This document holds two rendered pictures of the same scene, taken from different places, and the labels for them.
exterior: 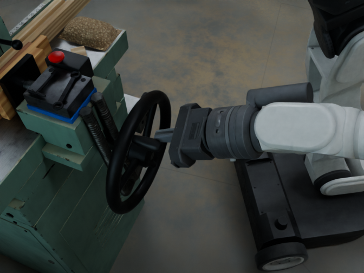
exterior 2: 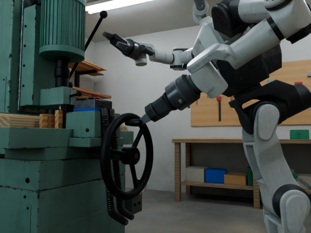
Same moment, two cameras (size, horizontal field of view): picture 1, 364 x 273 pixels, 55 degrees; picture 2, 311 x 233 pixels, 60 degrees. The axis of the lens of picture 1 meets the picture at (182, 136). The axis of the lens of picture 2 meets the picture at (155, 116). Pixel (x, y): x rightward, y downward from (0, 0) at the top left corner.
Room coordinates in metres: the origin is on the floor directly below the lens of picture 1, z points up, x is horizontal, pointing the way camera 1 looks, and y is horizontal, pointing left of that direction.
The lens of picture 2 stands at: (-0.46, -0.11, 0.87)
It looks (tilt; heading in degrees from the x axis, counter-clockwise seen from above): 4 degrees up; 7
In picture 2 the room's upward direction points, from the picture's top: straight up
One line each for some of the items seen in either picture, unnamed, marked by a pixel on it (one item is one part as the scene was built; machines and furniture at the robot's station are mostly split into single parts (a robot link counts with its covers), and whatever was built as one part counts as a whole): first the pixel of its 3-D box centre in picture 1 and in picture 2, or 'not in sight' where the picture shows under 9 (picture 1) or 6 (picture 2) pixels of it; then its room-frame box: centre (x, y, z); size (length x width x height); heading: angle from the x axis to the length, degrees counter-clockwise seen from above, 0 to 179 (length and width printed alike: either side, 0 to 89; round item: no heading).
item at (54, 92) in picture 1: (63, 82); (95, 105); (0.49, 0.23, 0.99); 0.13 x 0.11 x 0.06; 158
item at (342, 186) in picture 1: (338, 167); not in sight; (0.73, -0.62, 0.28); 0.21 x 0.20 x 0.13; 98
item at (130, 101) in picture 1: (129, 112); (126, 202); (0.76, 0.17, 0.58); 0.12 x 0.08 x 0.08; 68
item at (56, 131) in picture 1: (70, 109); (93, 125); (0.48, 0.23, 0.91); 0.15 x 0.14 x 0.09; 158
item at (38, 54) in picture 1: (23, 83); (72, 120); (0.54, 0.34, 0.94); 0.15 x 0.02 x 0.07; 158
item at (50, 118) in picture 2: not in sight; (66, 123); (0.53, 0.36, 0.93); 0.16 x 0.02 x 0.05; 158
